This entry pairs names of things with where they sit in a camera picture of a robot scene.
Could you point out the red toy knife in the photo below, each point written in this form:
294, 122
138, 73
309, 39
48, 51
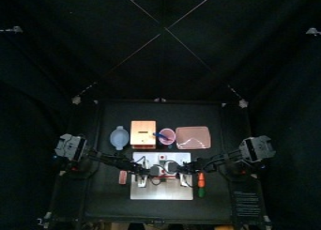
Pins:
167, 176

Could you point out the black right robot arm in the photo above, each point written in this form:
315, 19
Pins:
250, 149

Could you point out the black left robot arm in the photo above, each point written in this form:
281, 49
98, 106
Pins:
109, 159

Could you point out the orange toy carrot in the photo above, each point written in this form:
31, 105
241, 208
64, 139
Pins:
201, 180

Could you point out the pink toy food slice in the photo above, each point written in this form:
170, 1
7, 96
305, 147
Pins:
122, 177

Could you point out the white cutting board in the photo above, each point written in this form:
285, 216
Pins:
163, 191

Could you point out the pink plastic tray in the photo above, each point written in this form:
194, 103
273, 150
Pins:
193, 137

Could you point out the blue toy spoon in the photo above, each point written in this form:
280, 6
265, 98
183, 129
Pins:
158, 135

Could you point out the pink plastic cup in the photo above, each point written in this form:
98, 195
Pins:
169, 134

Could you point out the light blue bowl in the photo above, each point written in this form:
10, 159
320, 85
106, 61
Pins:
119, 138

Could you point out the orange wooden box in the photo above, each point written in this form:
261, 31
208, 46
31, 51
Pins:
143, 133

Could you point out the white text table sticker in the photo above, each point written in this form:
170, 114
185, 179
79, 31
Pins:
245, 205

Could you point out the metal frame bracket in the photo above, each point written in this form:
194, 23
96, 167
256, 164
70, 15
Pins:
14, 29
244, 103
312, 31
75, 99

